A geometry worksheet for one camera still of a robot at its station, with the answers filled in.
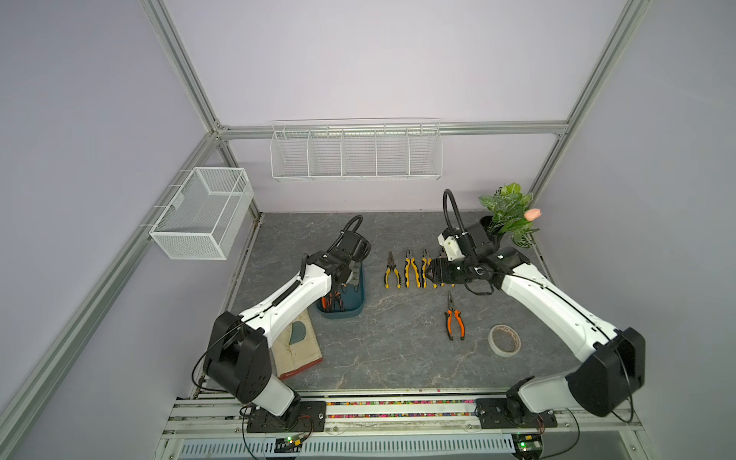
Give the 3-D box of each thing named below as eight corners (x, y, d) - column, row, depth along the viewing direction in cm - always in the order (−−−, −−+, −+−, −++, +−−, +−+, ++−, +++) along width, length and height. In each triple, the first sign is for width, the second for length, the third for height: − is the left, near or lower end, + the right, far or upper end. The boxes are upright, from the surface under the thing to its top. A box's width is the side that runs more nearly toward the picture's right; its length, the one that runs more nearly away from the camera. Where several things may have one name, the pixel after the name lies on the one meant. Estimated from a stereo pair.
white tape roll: (492, 357, 85) (494, 354, 84) (484, 327, 91) (487, 324, 89) (522, 356, 85) (525, 354, 83) (513, 327, 91) (516, 324, 89)
